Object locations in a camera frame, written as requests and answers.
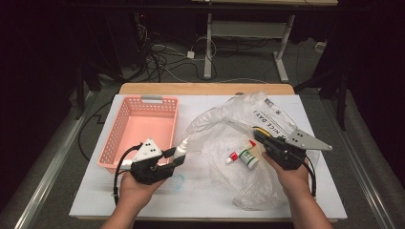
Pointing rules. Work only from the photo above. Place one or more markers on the clear plastic bag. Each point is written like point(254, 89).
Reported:
point(229, 127)

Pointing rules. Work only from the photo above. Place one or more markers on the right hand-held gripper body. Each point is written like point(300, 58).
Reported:
point(289, 156)

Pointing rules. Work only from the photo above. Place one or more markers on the black stand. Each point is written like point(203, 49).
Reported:
point(342, 101)
point(79, 92)

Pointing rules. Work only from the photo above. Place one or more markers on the small white box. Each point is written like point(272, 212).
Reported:
point(321, 46)

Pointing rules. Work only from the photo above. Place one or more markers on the white desk frame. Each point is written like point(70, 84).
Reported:
point(208, 47)

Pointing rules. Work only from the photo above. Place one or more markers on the red and silver ointment tube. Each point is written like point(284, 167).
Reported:
point(237, 154)

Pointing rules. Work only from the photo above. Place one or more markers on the pink plastic basket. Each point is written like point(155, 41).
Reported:
point(140, 125)

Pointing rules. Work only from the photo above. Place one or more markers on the white power adapter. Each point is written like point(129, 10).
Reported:
point(190, 54)

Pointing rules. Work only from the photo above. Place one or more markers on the white dropper bottle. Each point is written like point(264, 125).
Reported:
point(181, 149)

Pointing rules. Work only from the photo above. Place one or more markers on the person's left hand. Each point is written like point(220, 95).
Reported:
point(137, 194)

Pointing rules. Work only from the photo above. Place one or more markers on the wooden table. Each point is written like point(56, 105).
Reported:
point(191, 88)

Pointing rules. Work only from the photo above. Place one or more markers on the metal floor rail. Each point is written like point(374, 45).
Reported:
point(359, 178)
point(51, 178)

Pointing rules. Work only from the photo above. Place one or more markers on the white board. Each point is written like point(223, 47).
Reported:
point(95, 197)

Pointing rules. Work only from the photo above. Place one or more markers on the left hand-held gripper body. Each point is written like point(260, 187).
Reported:
point(149, 170)

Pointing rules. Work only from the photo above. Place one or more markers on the person's right hand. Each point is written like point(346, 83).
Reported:
point(296, 183)

